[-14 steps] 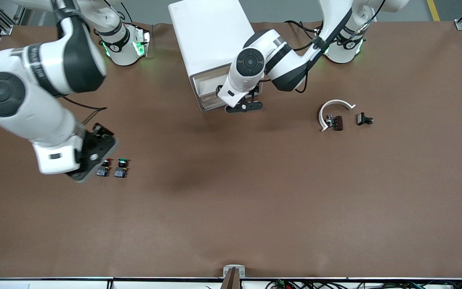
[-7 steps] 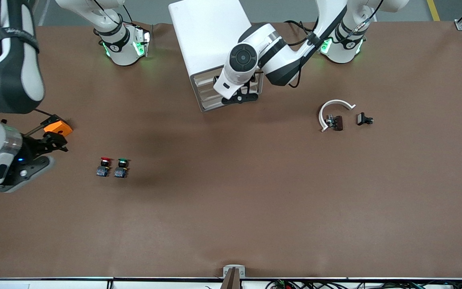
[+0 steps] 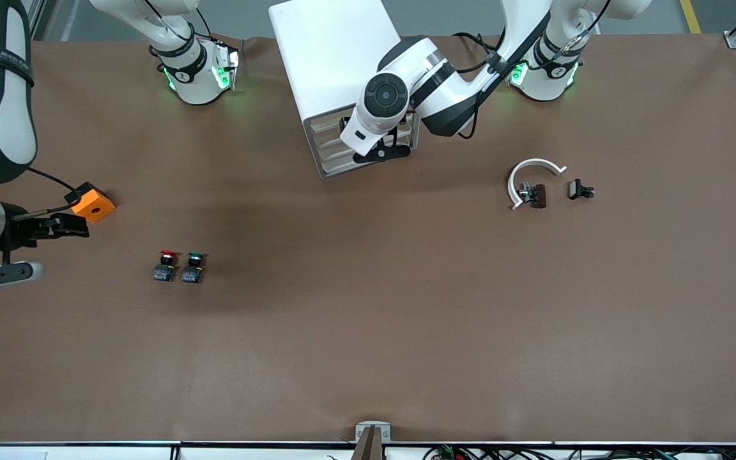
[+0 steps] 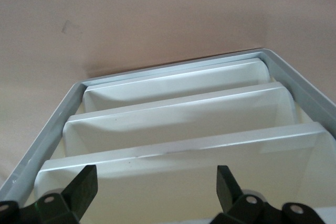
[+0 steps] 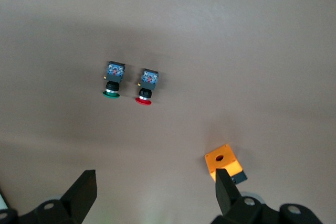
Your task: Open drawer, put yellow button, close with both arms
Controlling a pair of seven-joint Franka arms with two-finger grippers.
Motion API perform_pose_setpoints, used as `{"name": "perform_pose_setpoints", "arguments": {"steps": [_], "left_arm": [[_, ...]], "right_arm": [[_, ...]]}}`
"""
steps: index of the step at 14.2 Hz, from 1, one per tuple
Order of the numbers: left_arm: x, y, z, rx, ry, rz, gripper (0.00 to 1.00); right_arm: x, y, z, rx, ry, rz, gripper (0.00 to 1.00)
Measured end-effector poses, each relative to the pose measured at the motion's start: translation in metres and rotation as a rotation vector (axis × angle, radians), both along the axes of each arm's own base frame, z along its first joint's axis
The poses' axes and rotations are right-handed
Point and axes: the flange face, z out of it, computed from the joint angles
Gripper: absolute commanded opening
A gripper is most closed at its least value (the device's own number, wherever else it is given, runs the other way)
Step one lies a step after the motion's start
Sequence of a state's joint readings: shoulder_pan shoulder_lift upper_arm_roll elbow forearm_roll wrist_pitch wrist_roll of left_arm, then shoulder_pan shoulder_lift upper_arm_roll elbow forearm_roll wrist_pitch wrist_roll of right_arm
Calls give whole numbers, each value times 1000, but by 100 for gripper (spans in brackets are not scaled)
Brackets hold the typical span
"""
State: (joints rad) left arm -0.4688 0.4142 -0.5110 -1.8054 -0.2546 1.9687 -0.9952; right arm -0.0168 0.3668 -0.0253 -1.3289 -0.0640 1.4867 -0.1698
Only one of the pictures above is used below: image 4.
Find white plastic drawer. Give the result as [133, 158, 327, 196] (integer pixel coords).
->
[34, 121, 336, 224]
[82, 58, 271, 112]
[62, 81, 296, 156]

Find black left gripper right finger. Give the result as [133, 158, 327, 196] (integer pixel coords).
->
[207, 165, 323, 224]

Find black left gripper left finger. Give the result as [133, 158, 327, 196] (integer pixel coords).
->
[0, 165, 99, 224]

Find white drawer cabinet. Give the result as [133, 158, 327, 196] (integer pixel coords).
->
[0, 48, 336, 224]

